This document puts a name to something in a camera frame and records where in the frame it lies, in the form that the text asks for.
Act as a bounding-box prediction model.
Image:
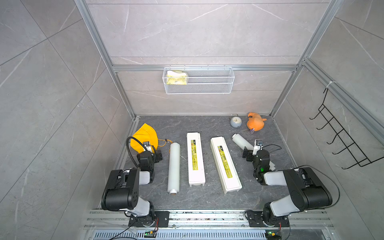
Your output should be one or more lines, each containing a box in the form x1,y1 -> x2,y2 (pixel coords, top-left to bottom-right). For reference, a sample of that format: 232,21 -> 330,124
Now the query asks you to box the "white wrap dispenser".
187,133 -> 206,187
211,137 -> 242,194

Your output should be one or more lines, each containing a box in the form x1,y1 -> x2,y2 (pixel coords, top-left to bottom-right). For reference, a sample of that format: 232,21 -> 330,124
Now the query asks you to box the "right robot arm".
243,148 -> 333,227

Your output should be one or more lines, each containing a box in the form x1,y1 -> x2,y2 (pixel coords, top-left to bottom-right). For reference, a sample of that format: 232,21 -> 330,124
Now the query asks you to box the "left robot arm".
101,151 -> 163,222

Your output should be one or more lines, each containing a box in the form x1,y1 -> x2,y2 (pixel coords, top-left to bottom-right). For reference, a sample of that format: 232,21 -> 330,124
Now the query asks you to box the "yellow cap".
130,124 -> 159,154

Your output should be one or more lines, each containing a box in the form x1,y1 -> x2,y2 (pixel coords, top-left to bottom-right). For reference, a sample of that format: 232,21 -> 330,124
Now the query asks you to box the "orange plush toy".
247,112 -> 267,132

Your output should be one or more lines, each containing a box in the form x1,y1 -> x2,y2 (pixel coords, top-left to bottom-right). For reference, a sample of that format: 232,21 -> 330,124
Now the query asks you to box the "small grey alarm clock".
230,116 -> 243,128

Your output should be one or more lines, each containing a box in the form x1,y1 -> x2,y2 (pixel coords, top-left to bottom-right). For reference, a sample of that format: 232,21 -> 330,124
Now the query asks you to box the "yellow wipes packet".
166,70 -> 189,85

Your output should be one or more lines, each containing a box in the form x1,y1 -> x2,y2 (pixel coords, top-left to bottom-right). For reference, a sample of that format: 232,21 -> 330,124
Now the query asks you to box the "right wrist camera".
253,140 -> 263,155

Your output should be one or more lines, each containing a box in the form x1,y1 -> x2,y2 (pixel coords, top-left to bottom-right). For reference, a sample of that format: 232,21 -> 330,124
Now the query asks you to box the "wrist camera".
253,140 -> 263,155
143,142 -> 153,153

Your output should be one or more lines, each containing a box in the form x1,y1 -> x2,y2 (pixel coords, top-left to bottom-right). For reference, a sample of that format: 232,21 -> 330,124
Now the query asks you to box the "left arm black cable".
125,136 -> 157,169

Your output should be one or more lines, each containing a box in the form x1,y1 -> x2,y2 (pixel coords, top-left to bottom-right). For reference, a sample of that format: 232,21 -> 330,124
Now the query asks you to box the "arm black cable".
260,143 -> 341,210
125,136 -> 157,169

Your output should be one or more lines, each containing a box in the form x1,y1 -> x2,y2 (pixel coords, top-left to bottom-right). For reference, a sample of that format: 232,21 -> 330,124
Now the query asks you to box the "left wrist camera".
143,142 -> 153,153

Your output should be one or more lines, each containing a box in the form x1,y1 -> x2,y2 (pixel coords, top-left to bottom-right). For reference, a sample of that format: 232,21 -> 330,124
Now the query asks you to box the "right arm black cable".
260,143 -> 341,210

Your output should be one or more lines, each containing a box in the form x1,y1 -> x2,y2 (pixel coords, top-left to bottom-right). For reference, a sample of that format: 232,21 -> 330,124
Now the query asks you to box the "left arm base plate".
129,211 -> 170,228

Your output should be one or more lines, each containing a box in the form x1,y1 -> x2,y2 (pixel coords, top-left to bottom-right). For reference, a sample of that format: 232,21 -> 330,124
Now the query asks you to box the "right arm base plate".
245,210 -> 290,228

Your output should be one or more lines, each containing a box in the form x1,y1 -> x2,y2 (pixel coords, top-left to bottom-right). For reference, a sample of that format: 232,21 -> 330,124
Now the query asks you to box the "white wire mesh basket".
162,67 -> 235,95

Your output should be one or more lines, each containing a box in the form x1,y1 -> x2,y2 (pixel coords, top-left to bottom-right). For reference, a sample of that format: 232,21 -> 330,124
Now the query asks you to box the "black wire hook rack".
309,88 -> 384,170

